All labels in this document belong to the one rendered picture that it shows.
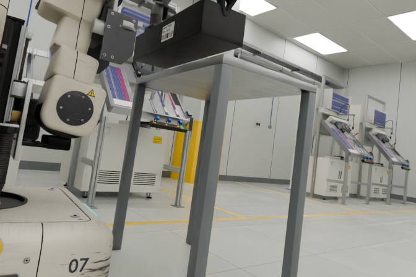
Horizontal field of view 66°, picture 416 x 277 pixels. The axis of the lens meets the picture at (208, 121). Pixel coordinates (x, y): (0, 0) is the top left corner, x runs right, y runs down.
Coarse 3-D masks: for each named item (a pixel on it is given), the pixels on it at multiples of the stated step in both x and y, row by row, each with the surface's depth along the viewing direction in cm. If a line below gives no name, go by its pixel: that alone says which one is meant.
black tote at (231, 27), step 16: (208, 0) 100; (176, 16) 114; (192, 16) 104; (208, 16) 100; (224, 16) 103; (240, 16) 107; (144, 32) 138; (160, 32) 124; (176, 32) 112; (192, 32) 103; (208, 32) 100; (224, 32) 103; (240, 32) 107; (144, 48) 135; (160, 48) 122; (176, 48) 119; (192, 48) 116; (208, 48) 114; (224, 48) 112; (160, 64) 147; (176, 64) 143
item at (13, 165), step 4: (12, 144) 198; (20, 148) 200; (20, 152) 200; (12, 160) 198; (8, 164) 197; (12, 164) 198; (16, 164) 199; (8, 168) 197; (12, 168) 198; (16, 168) 199; (8, 172) 197; (12, 172) 198; (16, 172) 199; (8, 176) 197; (12, 176) 198; (16, 176) 199; (8, 180) 197; (12, 180) 198; (4, 184) 195; (8, 184) 197; (12, 184) 198
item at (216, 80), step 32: (192, 64) 110; (224, 64) 96; (192, 96) 167; (224, 96) 96; (256, 96) 143; (224, 128) 96; (128, 160) 147; (128, 192) 147; (192, 224) 167; (288, 224) 116; (192, 256) 92; (288, 256) 114
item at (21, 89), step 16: (16, 80) 91; (32, 80) 91; (16, 96) 91; (16, 112) 94; (32, 112) 109; (48, 128) 94; (16, 144) 89; (32, 144) 92; (48, 144) 94; (64, 144) 97; (16, 160) 89
